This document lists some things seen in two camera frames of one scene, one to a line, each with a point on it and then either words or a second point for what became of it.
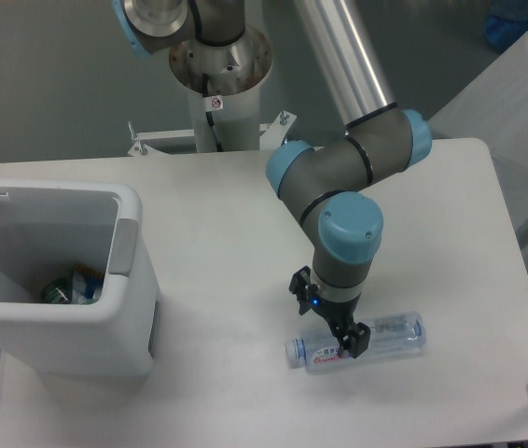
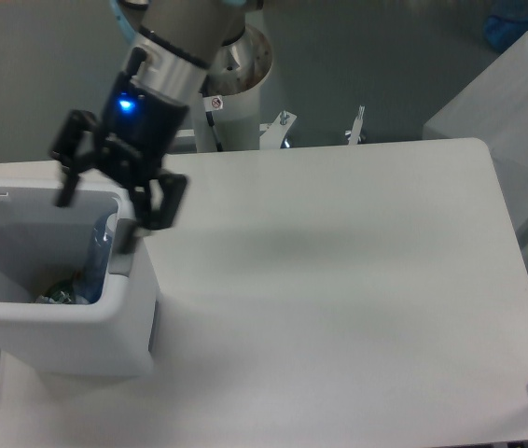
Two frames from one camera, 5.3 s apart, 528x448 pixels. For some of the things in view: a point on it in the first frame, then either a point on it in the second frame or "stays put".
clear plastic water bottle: (392, 335) to (93, 275)
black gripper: (338, 314) to (137, 127)
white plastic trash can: (55, 278) stays put
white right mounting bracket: (274, 133) stays put
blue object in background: (510, 20) stays put
